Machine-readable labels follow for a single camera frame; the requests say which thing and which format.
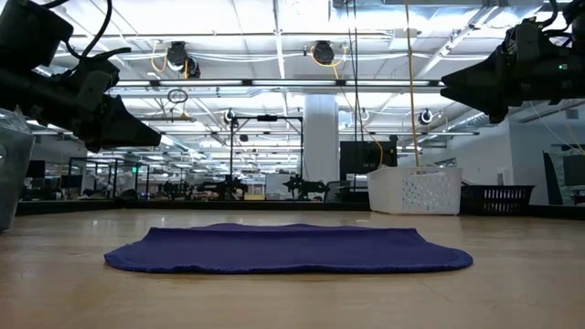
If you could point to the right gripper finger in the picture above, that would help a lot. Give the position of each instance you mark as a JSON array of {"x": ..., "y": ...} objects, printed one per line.
[
  {"x": 475, "y": 73},
  {"x": 475, "y": 98}
]

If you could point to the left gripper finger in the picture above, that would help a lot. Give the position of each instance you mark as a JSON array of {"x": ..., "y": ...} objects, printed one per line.
[
  {"x": 128, "y": 125},
  {"x": 107, "y": 142}
]

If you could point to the grey plastic bin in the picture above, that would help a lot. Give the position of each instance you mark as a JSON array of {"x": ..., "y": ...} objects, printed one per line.
[{"x": 13, "y": 183}]

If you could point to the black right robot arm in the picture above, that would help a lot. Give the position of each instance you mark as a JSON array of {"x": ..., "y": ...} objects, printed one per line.
[{"x": 579, "y": 18}]

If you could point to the black background robot arm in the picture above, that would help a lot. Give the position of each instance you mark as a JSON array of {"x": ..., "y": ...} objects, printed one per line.
[
  {"x": 301, "y": 186},
  {"x": 226, "y": 187}
]

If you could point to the black monitor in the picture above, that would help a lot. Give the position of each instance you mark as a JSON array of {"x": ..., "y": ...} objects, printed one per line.
[
  {"x": 575, "y": 169},
  {"x": 39, "y": 168}
]

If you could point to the black perforated plastic basket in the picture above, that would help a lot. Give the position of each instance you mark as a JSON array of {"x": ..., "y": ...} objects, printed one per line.
[{"x": 496, "y": 198}]

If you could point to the dark upright panel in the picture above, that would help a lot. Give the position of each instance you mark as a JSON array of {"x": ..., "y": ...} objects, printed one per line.
[{"x": 553, "y": 183}]

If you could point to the white perforated plastic basket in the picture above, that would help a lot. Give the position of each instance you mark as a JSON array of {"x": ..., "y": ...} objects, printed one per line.
[{"x": 411, "y": 192}]

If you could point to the black cabinet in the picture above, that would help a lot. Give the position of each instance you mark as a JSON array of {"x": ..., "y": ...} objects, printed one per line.
[{"x": 365, "y": 157}]

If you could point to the small yellow box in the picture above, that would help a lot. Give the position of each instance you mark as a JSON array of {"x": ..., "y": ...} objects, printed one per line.
[{"x": 254, "y": 196}]

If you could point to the long white light strip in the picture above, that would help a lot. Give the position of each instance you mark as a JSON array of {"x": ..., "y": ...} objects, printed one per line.
[{"x": 274, "y": 82}]

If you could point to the white round pillar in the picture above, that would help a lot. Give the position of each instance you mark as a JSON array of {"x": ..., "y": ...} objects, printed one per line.
[{"x": 321, "y": 137}]

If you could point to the dark blue cloth mat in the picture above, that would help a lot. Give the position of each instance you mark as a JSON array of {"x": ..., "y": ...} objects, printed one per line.
[{"x": 288, "y": 249}]

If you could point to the silver ventilation duct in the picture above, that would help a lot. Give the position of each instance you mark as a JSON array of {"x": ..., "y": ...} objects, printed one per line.
[{"x": 471, "y": 119}]

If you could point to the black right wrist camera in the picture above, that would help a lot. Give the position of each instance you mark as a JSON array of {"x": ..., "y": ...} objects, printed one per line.
[{"x": 525, "y": 39}]

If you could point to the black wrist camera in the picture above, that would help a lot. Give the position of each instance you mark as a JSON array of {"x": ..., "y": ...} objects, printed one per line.
[
  {"x": 29, "y": 32},
  {"x": 525, "y": 39}
]

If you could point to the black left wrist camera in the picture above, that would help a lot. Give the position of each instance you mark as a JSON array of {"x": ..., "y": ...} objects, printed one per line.
[{"x": 29, "y": 32}]

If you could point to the black aluminium table frame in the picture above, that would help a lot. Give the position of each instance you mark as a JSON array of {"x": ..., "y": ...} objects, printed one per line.
[{"x": 64, "y": 206}]

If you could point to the black gantry frame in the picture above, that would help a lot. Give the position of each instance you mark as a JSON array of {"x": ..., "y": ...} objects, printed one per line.
[{"x": 267, "y": 117}]

